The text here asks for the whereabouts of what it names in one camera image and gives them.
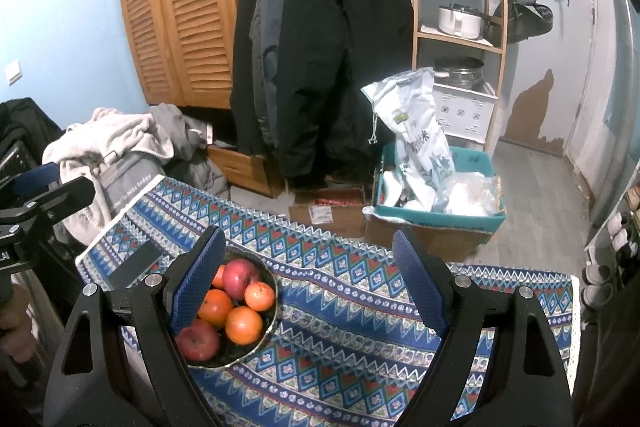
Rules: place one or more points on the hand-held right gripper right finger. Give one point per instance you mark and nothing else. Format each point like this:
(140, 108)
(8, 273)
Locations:
(422, 287)

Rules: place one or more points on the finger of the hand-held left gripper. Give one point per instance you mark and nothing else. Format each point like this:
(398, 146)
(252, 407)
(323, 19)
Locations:
(60, 199)
(37, 174)

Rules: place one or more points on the teal plastic bin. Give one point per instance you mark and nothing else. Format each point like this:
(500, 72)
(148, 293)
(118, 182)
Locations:
(440, 219)

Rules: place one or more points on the black hooded coat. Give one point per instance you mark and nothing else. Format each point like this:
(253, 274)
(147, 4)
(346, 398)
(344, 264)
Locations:
(345, 57)

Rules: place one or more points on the blue patterned tablecloth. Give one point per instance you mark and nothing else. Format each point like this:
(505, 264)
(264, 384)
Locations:
(350, 307)

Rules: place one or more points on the grey jacket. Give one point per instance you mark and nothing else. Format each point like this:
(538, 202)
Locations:
(272, 32)

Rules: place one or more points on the white wall switch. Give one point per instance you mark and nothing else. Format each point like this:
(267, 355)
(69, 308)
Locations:
(15, 73)

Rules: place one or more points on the white rice bag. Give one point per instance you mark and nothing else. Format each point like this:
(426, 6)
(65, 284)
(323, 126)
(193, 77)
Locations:
(415, 132)

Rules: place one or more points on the grey printed cloth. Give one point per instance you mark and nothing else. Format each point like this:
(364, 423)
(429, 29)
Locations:
(130, 182)

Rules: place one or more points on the wooden shelf rack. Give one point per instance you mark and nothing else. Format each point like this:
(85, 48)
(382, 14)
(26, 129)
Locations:
(497, 7)

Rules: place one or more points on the wooden drawer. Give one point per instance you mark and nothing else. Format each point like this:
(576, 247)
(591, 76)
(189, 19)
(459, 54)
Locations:
(245, 169)

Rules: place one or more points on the small tangerine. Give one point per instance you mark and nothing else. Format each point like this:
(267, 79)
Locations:
(260, 296)
(219, 278)

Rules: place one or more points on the grey backpack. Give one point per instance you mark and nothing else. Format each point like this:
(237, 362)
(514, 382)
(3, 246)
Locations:
(525, 17)

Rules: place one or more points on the pile of clothes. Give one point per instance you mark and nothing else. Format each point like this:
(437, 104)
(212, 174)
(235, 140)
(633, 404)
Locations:
(100, 137)

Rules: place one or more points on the group of shoes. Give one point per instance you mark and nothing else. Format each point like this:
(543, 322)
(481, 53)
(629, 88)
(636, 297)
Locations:
(622, 232)

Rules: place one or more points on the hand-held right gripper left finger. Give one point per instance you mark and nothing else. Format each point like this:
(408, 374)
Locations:
(197, 287)

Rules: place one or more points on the light grey garment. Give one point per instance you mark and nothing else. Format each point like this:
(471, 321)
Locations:
(175, 132)

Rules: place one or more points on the labelled cardboard box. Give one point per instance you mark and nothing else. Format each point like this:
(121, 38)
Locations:
(320, 217)

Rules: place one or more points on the red apple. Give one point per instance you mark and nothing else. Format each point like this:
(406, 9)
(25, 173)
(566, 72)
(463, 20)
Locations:
(240, 276)
(197, 342)

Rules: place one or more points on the white plastic basket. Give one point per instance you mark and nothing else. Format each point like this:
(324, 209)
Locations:
(465, 112)

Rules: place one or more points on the wooden louvred wardrobe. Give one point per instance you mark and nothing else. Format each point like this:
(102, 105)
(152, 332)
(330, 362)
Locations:
(180, 7)

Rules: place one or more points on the steel steamer pot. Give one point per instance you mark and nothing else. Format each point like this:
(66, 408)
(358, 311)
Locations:
(457, 72)

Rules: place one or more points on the white shoe rack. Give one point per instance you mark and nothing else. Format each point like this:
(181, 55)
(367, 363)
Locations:
(615, 247)

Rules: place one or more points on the person's left hand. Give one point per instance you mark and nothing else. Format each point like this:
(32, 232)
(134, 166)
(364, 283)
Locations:
(20, 332)

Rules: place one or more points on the grey door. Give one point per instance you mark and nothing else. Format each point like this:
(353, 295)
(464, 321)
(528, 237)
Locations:
(560, 47)

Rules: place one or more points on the clear plastic bag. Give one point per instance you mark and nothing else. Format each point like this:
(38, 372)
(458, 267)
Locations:
(470, 194)

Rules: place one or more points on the large orange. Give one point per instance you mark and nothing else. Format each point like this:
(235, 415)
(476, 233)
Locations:
(216, 307)
(243, 324)

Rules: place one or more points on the dark glass plate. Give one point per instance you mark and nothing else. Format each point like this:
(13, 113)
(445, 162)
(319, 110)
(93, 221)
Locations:
(232, 354)

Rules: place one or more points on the dark grey cloth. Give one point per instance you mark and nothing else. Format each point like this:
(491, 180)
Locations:
(200, 179)

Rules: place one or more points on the black cloth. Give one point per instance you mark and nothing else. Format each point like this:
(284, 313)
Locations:
(25, 122)

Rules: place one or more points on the brown cardboard box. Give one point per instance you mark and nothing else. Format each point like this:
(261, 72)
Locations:
(435, 244)

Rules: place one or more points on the black phone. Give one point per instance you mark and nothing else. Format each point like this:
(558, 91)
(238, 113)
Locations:
(135, 264)

